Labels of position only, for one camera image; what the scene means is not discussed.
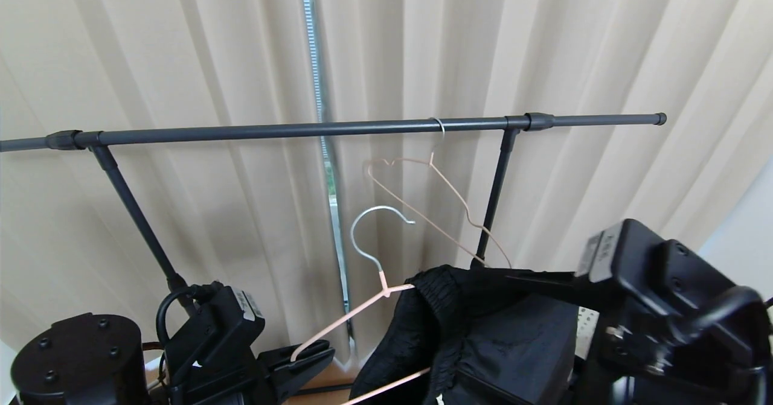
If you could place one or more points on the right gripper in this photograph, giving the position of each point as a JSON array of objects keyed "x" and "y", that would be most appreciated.
[{"x": 664, "y": 387}]

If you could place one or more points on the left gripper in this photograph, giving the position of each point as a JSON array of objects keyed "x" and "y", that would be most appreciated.
[{"x": 223, "y": 387}]

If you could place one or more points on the pink clothes hanger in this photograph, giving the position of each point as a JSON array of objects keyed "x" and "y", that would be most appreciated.
[
  {"x": 432, "y": 156},
  {"x": 384, "y": 284}
]

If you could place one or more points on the black shorts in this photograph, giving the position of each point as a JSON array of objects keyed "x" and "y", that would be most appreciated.
[{"x": 423, "y": 332}]

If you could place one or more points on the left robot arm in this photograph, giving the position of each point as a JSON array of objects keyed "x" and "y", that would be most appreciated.
[{"x": 72, "y": 363}]

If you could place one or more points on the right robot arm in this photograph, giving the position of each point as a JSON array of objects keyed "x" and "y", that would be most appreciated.
[{"x": 764, "y": 387}]

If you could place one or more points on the white laundry basket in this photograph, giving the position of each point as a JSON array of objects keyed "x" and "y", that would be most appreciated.
[{"x": 584, "y": 332}]

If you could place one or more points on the black clothes rack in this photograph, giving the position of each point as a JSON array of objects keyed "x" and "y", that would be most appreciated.
[{"x": 241, "y": 132}]

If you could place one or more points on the beige curtain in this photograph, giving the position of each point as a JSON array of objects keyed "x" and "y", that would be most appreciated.
[{"x": 181, "y": 43}]

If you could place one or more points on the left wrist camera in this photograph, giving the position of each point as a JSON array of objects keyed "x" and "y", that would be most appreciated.
[{"x": 211, "y": 326}]

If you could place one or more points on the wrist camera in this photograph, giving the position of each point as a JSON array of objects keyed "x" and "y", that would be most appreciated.
[
  {"x": 652, "y": 260},
  {"x": 211, "y": 326}
]

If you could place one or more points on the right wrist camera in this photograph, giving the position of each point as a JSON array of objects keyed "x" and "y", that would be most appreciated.
[{"x": 652, "y": 260}]

